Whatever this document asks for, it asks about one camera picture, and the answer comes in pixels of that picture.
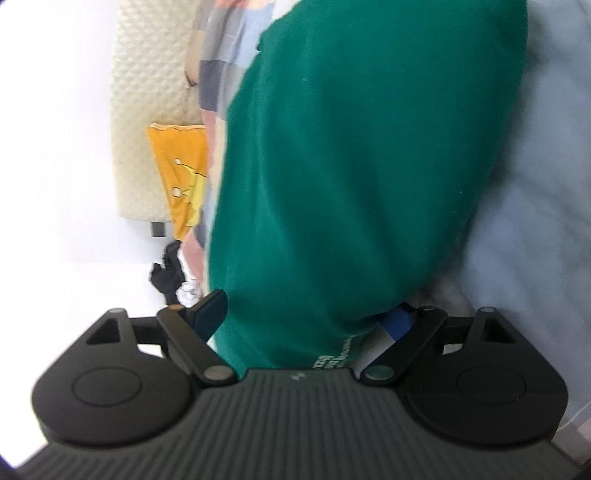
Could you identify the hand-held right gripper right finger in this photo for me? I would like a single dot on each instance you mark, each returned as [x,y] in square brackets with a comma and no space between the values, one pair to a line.
[397,323]

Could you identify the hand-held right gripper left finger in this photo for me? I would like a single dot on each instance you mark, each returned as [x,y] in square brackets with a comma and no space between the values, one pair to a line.
[205,311]

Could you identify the green sweatshirt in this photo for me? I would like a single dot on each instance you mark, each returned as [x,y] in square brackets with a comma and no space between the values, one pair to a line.
[351,175]

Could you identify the white patterned cloth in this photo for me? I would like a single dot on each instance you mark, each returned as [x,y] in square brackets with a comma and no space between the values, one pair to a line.
[190,290]

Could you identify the black cloth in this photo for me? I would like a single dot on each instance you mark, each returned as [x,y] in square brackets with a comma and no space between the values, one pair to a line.
[168,274]

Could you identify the yellow cloth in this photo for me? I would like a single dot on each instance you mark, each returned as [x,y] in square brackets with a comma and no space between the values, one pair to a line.
[182,161]

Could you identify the patchwork blanket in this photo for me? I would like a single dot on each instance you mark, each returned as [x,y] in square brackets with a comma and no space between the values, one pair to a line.
[531,230]

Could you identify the beige quilted headboard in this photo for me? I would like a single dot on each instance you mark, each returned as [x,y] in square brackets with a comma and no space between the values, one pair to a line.
[147,83]

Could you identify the grey wall socket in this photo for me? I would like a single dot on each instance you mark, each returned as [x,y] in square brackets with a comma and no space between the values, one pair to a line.
[158,229]

